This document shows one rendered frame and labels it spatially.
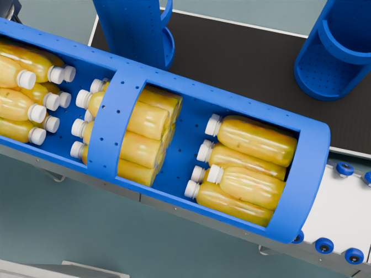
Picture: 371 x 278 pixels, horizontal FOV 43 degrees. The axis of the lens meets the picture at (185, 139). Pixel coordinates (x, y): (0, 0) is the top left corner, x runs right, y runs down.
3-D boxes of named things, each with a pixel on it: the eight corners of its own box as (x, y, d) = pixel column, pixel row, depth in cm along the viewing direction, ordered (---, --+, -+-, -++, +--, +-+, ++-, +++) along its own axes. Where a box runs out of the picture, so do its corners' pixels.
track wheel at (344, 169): (353, 178, 120) (356, 171, 119) (335, 172, 120) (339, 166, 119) (351, 171, 124) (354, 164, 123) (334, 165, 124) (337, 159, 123)
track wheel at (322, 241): (337, 246, 114) (337, 240, 116) (318, 240, 114) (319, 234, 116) (329, 257, 117) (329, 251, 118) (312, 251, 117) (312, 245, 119)
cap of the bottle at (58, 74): (48, 82, 111) (56, 84, 111) (52, 66, 111) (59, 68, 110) (56, 81, 115) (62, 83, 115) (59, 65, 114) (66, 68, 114)
